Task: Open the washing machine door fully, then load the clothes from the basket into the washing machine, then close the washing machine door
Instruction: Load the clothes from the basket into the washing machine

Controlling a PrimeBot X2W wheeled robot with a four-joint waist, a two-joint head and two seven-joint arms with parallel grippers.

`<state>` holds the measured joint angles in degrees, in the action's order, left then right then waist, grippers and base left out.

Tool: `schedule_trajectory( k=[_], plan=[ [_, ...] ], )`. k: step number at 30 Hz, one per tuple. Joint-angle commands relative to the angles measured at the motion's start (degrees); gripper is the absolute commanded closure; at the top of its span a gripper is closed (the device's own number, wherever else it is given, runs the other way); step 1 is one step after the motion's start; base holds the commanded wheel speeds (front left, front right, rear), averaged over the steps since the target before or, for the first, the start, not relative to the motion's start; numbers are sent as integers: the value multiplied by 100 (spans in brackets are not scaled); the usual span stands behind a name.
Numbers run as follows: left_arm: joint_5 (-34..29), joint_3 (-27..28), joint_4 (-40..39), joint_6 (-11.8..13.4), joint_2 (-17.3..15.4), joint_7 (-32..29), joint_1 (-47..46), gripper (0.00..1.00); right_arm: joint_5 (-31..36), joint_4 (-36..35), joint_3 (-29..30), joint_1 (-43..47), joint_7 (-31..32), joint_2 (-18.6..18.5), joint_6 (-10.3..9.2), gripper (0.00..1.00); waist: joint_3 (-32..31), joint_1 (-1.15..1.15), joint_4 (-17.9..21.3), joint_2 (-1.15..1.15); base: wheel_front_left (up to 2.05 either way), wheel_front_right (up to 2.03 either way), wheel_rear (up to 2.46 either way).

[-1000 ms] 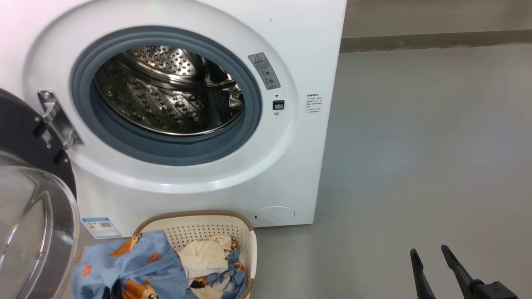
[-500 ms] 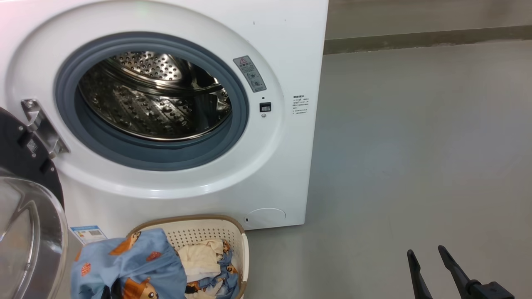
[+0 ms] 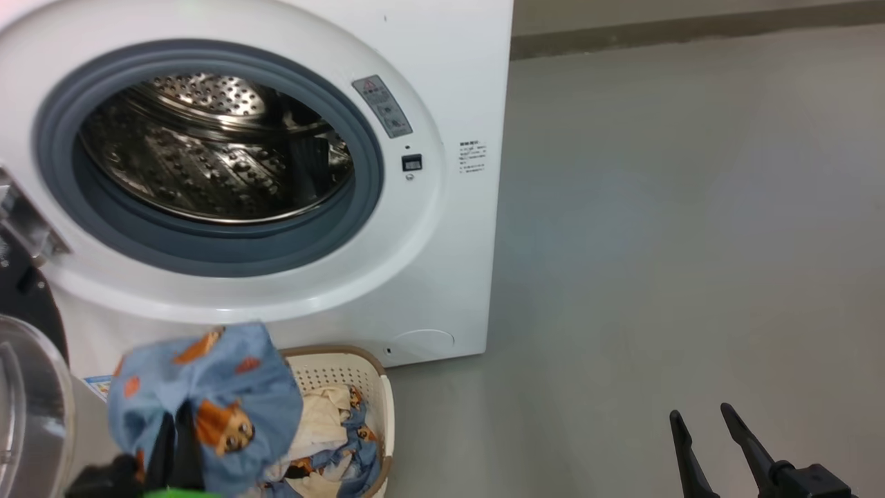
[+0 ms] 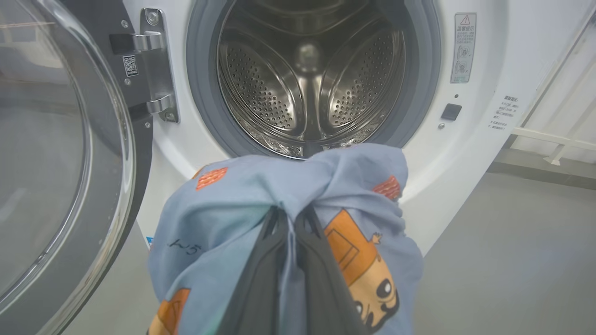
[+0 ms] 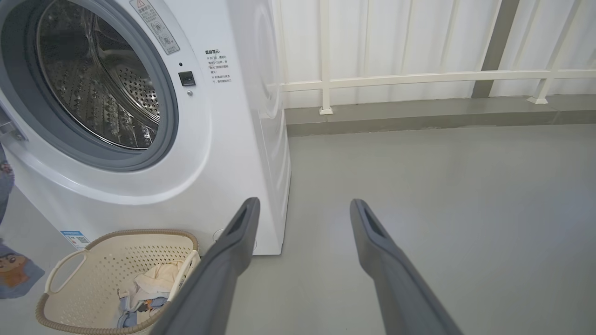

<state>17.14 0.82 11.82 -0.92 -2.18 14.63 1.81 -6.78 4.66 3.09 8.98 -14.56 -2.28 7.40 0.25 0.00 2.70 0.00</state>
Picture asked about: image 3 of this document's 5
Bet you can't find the small printed text sticker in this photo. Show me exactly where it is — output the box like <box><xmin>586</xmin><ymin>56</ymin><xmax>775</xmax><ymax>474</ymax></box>
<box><xmin>458</xmin><ymin>140</ymin><xmax>488</xmax><ymax>174</ymax></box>

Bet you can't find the blue and cream clothes pile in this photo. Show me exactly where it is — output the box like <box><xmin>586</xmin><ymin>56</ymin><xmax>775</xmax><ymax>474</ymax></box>
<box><xmin>263</xmin><ymin>387</ymin><xmax>382</xmax><ymax>498</ymax></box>

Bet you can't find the blue cartoon print garment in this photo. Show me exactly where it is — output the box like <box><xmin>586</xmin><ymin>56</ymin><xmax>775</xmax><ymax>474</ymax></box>
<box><xmin>107</xmin><ymin>322</ymin><xmax>305</xmax><ymax>497</ymax></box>

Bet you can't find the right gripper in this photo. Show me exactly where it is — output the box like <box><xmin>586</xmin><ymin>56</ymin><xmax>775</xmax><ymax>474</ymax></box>
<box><xmin>669</xmin><ymin>403</ymin><xmax>859</xmax><ymax>498</ymax></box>

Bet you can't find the steel washing machine drum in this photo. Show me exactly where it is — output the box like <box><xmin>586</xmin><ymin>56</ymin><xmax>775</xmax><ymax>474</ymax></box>
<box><xmin>77</xmin><ymin>71</ymin><xmax>355</xmax><ymax>225</ymax></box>

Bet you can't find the white front-load washing machine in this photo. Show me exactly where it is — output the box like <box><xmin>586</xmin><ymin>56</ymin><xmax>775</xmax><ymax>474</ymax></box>
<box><xmin>0</xmin><ymin>0</ymin><xmax>514</xmax><ymax>388</ymax></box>

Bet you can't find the cream perforated laundry basket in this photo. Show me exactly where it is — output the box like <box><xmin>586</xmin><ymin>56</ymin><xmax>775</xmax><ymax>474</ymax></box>
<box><xmin>259</xmin><ymin>344</ymin><xmax>395</xmax><ymax>498</ymax></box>

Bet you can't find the grey wall skirting board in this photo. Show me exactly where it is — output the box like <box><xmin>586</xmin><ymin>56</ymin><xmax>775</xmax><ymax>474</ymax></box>
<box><xmin>510</xmin><ymin>0</ymin><xmax>885</xmax><ymax>61</ymax></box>

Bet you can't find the cream cloth garment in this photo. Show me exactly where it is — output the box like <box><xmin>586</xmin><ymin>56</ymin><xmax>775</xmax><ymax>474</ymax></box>
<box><xmin>266</xmin><ymin>385</ymin><xmax>355</xmax><ymax>498</ymax></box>

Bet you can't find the grey rubber door gasket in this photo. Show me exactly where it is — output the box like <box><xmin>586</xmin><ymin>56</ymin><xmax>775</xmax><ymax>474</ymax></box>
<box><xmin>31</xmin><ymin>39</ymin><xmax>385</xmax><ymax>279</ymax></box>

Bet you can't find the grey warning sticker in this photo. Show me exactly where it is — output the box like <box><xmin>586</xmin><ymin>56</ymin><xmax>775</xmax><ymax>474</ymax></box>
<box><xmin>351</xmin><ymin>74</ymin><xmax>414</xmax><ymax>139</ymax></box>

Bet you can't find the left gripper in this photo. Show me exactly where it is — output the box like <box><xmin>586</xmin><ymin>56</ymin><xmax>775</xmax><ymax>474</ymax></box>
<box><xmin>66</xmin><ymin>408</ymin><xmax>222</xmax><ymax>498</ymax></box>

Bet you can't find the round white filter cover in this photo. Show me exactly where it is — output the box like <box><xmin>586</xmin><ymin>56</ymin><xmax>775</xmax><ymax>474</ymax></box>
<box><xmin>391</xmin><ymin>329</ymin><xmax>456</xmax><ymax>360</ymax></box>

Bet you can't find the metal door hinge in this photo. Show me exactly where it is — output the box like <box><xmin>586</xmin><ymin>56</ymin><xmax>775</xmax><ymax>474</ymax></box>
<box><xmin>0</xmin><ymin>168</ymin><xmax>72</xmax><ymax>267</ymax></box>

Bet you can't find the black glass washing machine door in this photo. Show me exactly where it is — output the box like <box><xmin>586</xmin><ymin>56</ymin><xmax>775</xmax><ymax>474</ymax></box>
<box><xmin>0</xmin><ymin>166</ymin><xmax>118</xmax><ymax>498</ymax></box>

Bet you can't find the blue energy label sticker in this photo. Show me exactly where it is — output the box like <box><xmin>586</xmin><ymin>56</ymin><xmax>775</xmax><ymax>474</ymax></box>
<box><xmin>83</xmin><ymin>374</ymin><xmax>115</xmax><ymax>402</ymax></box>

